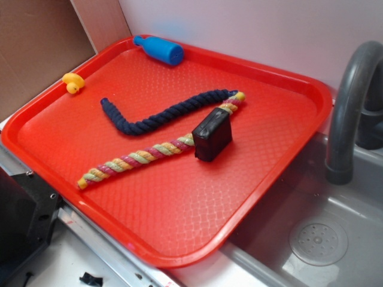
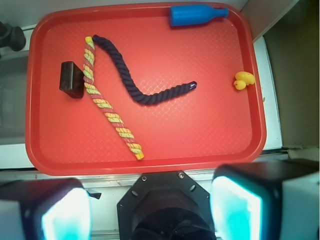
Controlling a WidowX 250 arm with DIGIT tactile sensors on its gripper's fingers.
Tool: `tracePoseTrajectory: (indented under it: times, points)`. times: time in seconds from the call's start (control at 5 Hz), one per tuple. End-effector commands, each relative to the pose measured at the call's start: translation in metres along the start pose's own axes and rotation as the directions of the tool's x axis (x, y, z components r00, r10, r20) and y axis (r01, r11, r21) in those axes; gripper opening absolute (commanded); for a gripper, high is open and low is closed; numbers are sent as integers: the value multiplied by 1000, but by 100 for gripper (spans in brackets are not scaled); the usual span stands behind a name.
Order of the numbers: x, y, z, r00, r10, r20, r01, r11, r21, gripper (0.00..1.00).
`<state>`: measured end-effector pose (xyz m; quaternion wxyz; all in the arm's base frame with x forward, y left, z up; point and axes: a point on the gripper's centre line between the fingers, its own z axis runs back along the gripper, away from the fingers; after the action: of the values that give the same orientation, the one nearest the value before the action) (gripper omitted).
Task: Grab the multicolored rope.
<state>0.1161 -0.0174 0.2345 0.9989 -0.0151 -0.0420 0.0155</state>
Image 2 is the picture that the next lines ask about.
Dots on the blue plastic bottle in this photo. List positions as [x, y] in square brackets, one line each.
[197, 14]

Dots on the black knob clamp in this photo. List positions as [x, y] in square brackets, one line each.
[12, 37]

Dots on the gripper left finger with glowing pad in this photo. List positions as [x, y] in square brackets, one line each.
[48, 209]

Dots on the dark brown block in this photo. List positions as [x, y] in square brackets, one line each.
[71, 80]

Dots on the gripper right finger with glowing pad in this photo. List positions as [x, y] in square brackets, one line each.
[267, 200]

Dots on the red plastic tray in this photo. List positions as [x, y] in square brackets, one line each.
[212, 125]

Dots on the yellow rubber duck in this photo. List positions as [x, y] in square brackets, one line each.
[243, 79]

